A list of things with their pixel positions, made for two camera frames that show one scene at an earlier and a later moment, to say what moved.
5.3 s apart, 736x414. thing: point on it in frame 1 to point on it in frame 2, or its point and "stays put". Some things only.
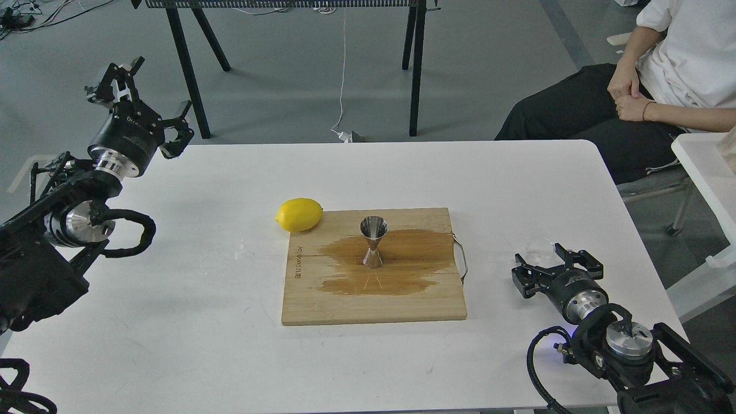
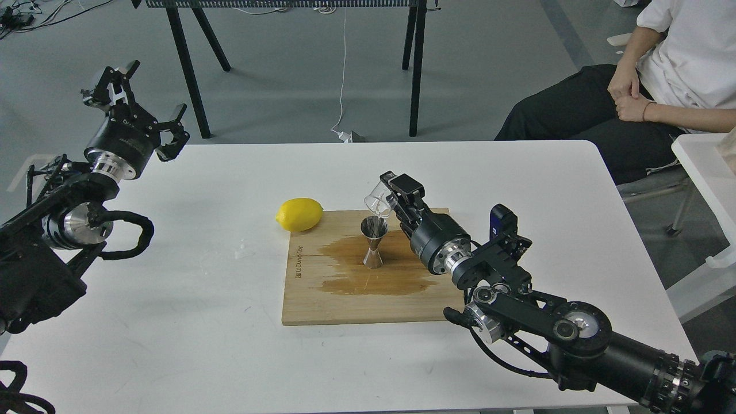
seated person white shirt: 677,75 stays put
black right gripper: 575,292 to 439,237
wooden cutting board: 326,281 stays put
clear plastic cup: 539,251 to 380,201
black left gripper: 128,137 stays put
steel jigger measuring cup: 373,227 stays put
